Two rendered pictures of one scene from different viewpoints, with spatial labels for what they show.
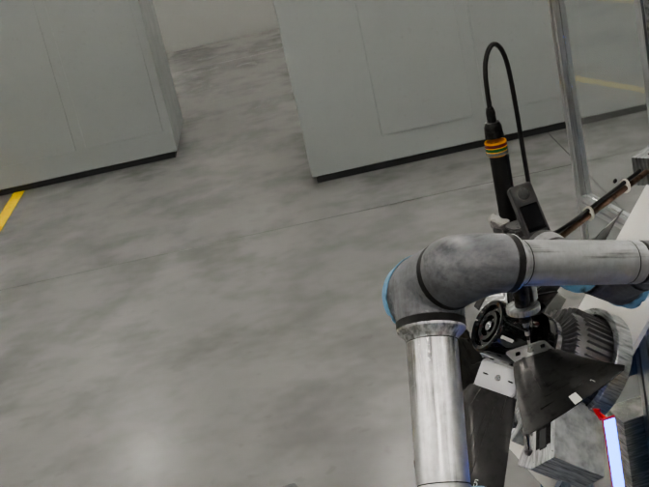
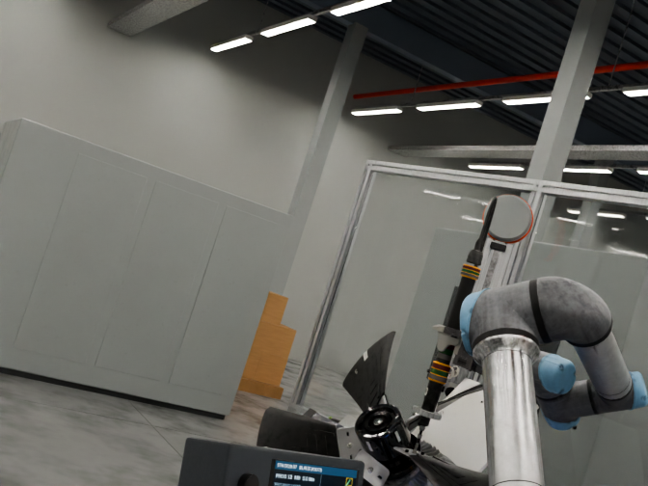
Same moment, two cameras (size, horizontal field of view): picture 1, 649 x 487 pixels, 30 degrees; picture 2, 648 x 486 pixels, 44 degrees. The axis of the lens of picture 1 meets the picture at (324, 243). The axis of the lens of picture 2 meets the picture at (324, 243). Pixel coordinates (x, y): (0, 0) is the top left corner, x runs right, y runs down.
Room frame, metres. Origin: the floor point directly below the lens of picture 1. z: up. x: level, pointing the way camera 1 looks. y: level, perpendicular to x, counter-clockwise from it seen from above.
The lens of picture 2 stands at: (0.76, 0.87, 1.49)
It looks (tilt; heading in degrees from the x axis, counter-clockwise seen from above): 3 degrees up; 331
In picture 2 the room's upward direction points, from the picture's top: 18 degrees clockwise
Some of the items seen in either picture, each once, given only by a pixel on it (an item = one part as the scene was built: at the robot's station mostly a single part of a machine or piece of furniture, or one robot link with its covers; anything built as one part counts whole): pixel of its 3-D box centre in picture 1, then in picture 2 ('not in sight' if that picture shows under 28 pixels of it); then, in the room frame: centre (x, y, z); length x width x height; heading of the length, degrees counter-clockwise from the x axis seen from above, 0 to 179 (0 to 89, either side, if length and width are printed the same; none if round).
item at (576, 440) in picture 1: (567, 440); not in sight; (2.22, -0.41, 0.98); 0.20 x 0.16 x 0.20; 100
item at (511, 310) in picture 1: (522, 286); (432, 394); (2.27, -0.37, 1.32); 0.09 x 0.07 x 0.10; 135
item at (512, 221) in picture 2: not in sight; (507, 219); (2.78, -0.87, 1.88); 0.17 x 0.15 x 0.16; 10
